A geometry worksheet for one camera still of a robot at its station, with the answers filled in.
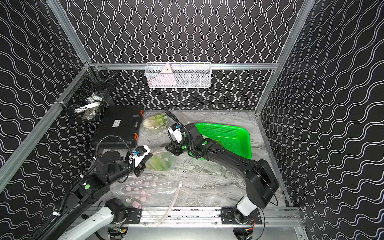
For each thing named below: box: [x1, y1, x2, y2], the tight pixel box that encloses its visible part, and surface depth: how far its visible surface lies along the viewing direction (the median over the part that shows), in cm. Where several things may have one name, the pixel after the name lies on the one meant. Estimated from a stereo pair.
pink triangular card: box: [154, 63, 176, 87], surface depth 91 cm
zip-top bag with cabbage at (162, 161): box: [145, 151, 177, 171], surface depth 84 cm
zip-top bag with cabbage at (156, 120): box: [142, 111, 171, 130], surface depth 105 cm
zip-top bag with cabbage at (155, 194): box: [110, 173, 183, 227], surface depth 81 cm
